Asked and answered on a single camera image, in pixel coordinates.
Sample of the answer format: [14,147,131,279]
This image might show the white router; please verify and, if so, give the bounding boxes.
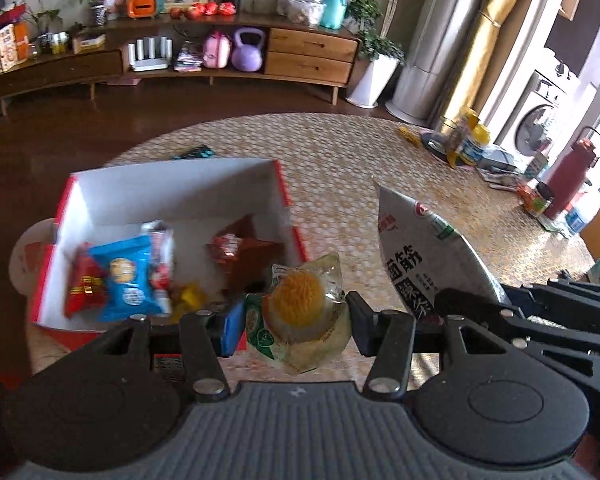
[127,37,175,72]

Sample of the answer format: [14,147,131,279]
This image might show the wooden television cabinet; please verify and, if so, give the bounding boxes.
[0,14,361,116]

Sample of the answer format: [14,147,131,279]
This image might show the clear plastic bag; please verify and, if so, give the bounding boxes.
[277,0,326,26]

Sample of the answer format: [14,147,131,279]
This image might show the orange white snack box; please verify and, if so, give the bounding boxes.
[0,22,31,73]

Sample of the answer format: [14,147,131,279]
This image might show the purple kettlebell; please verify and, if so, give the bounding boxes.
[231,27,266,72]

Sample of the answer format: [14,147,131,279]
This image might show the black teal remote control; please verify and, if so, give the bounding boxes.
[170,145,214,161]

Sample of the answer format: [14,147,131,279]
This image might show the clear water bottle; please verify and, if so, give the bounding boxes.
[565,200,593,236]

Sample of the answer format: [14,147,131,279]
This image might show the potted tree white pot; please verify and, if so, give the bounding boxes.
[330,0,426,108]

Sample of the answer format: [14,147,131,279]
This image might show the yellow triangular snack packet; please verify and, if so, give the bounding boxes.
[172,282,208,318]

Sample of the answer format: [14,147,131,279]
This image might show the grey box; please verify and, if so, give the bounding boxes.
[477,144,516,171]

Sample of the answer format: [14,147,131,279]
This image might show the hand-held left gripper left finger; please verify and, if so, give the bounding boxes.
[97,300,247,403]

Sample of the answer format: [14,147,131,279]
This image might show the flat books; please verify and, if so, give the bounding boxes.
[477,165,523,191]

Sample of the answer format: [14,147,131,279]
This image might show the teal spray bottle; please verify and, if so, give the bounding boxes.
[310,0,348,29]

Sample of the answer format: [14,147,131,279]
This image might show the stack of magazines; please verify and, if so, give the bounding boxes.
[174,41,204,72]

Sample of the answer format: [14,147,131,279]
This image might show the red thermos bottle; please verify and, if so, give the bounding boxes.
[545,127,600,221]

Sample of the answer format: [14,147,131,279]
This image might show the glass cup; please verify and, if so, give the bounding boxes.
[437,115,468,153]

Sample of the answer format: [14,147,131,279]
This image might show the patterned tablecloth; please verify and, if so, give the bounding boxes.
[25,112,597,378]

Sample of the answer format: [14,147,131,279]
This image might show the standing air conditioner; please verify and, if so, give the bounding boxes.
[385,0,486,126]

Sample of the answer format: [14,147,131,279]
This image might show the small silver red packet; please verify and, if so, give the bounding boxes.
[141,220,175,313]

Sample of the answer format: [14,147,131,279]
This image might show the dark round coaster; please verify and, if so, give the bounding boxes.
[420,130,473,163]

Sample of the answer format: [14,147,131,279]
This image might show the large silver snack packet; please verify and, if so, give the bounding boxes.
[377,178,512,326]

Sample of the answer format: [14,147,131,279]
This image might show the pink case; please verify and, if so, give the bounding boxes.
[202,31,231,69]

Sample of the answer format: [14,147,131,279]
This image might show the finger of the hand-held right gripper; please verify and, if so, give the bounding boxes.
[520,277,600,313]
[432,288,600,391]

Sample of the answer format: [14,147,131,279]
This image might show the yellow-lid jar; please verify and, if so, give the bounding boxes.
[457,122,492,167]

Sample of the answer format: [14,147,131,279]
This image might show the white bag red print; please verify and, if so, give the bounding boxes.
[9,217,57,306]

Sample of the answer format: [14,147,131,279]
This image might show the clear yellow cake packet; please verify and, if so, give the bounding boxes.
[244,252,353,374]

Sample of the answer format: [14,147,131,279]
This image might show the red cardboard box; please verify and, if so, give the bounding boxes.
[29,157,311,376]

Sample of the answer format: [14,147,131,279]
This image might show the blue snack packet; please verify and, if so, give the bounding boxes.
[89,235,167,323]

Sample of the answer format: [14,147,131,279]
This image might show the yellow curtain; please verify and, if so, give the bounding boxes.
[432,0,538,133]

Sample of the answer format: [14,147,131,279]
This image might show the washing machine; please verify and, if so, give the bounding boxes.
[500,72,568,158]

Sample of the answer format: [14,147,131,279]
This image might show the red gift box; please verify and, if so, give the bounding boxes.
[0,2,28,28]

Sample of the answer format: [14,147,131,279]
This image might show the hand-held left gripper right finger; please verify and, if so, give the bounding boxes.
[347,291,531,401]

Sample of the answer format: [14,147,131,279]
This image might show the copper foil snack packet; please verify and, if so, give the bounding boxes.
[207,215,283,293]

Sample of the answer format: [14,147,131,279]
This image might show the plant in patterned vase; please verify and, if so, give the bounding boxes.
[65,0,108,26]

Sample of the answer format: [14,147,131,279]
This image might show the red chip bag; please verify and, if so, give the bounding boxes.
[64,242,108,318]

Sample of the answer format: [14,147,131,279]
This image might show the dark-lid jar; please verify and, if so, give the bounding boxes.
[522,181,553,218]

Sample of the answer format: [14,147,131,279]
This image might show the small yellowish box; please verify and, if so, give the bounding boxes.
[72,32,107,54]

